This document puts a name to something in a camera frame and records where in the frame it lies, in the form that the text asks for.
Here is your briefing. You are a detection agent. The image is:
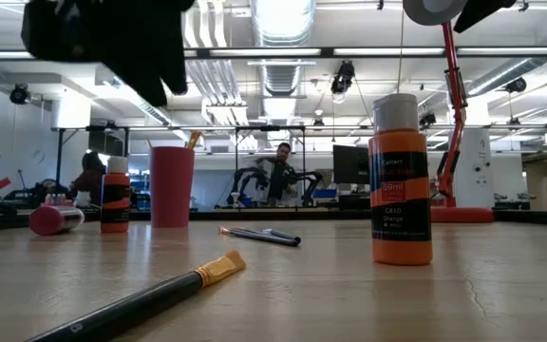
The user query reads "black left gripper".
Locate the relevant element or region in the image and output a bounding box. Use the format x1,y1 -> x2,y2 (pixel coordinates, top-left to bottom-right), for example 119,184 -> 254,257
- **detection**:
20,0 -> 197,108

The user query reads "red plastic cup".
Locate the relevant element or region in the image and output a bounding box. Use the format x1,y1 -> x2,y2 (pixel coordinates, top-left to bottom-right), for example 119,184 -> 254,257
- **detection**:
148,145 -> 196,229

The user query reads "small red-orange paint bottle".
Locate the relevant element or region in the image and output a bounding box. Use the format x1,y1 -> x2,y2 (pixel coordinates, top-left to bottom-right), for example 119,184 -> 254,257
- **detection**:
100,155 -> 132,234

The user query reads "small orange paint bottle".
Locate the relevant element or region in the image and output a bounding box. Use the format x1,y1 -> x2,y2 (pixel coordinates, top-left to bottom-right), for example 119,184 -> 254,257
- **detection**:
368,92 -> 434,266

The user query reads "magenta paint bottle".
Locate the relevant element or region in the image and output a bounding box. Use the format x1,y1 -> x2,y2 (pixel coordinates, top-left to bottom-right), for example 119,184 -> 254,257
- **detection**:
28,203 -> 85,237

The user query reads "red desk lamp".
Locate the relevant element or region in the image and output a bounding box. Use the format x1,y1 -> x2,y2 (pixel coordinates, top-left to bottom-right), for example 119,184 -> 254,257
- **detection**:
402,0 -> 496,224

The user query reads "black ceiling spotlight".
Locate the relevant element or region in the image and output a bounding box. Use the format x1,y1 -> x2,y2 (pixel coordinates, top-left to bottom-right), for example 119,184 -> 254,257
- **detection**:
506,78 -> 529,96
9,84 -> 30,105

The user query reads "person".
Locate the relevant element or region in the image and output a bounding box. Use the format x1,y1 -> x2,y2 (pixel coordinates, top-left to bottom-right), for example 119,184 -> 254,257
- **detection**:
253,141 -> 303,208
67,150 -> 108,206

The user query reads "black overhead beam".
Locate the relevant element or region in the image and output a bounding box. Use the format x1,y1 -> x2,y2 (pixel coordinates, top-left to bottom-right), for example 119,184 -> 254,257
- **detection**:
0,46 -> 547,60

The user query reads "pink bottle set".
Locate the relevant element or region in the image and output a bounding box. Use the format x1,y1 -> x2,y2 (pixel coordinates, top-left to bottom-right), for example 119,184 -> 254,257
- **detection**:
43,192 -> 73,207

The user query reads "thin black paintbrush tan tip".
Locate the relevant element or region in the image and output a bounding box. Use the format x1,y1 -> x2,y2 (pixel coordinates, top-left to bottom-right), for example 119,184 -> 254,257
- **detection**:
217,225 -> 302,248

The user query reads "black monitor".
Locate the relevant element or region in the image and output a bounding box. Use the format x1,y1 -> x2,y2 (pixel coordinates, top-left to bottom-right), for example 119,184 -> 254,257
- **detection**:
332,144 -> 370,186

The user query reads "wide flat black paintbrush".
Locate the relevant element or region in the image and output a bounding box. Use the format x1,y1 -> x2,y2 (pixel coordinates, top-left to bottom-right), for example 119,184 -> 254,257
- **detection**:
24,250 -> 248,342

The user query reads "silver ventilation duct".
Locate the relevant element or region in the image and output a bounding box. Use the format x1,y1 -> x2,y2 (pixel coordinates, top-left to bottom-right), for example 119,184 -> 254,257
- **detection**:
249,0 -> 320,96

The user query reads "black background rig frame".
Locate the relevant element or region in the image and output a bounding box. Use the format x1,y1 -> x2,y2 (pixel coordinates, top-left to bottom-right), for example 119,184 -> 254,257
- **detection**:
52,123 -> 132,210

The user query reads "black hanging camera mount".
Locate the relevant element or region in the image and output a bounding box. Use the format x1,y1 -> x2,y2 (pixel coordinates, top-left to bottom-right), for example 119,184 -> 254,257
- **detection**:
330,60 -> 358,96

